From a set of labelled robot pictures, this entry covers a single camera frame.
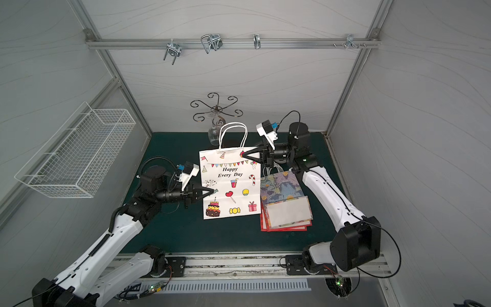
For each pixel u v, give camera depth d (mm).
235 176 658
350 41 765
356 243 400
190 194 597
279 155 601
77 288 385
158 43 795
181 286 702
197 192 627
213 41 766
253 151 611
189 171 603
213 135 934
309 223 840
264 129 564
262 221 854
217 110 881
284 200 862
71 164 666
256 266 749
